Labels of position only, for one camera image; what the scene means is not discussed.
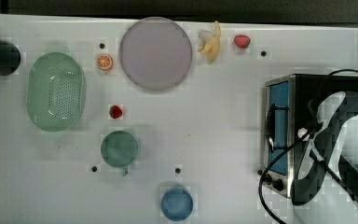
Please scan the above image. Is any small red toy strawberry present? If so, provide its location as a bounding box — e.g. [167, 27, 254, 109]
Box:
[109, 105, 123, 119]

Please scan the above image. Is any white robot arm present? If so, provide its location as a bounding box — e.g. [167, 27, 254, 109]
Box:
[291, 91, 358, 205]

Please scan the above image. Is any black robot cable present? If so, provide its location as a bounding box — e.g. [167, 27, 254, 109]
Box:
[258, 124, 321, 224]

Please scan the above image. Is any orange slice toy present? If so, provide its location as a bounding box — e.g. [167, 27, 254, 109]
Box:
[97, 54, 114, 71]

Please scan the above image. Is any green metal cup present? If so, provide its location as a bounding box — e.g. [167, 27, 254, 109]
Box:
[101, 131, 140, 176]

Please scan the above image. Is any pink toy strawberry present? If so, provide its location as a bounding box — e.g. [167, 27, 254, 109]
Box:
[234, 35, 251, 49]

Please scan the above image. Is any blue bowl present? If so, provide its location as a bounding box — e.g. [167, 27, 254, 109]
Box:
[160, 187, 194, 221]

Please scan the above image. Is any peeled toy banana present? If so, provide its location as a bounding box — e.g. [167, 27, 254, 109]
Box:
[198, 21, 222, 63]

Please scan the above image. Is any green perforated colander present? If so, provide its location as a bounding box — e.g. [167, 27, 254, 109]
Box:
[26, 52, 86, 132]

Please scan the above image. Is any round grey plate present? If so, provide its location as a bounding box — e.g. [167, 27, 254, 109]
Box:
[119, 17, 192, 91]

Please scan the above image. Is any black toaster oven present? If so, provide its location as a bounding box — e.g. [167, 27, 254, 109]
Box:
[258, 74, 358, 200]

